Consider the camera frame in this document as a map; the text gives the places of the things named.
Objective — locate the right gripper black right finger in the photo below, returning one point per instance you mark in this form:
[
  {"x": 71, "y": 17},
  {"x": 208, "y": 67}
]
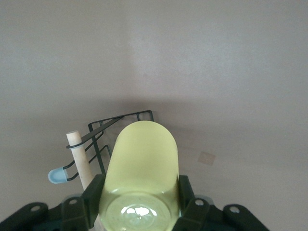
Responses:
[{"x": 190, "y": 211}]

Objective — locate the yellow plastic cup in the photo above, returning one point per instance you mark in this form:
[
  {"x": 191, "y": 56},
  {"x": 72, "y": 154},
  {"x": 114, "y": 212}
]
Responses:
[{"x": 144, "y": 156}]

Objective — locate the small brown tape square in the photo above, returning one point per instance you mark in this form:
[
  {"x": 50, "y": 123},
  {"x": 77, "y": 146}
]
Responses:
[{"x": 207, "y": 158}]

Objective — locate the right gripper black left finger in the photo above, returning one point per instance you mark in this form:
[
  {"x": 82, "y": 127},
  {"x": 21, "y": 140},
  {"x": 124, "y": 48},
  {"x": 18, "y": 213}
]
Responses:
[{"x": 91, "y": 204}]

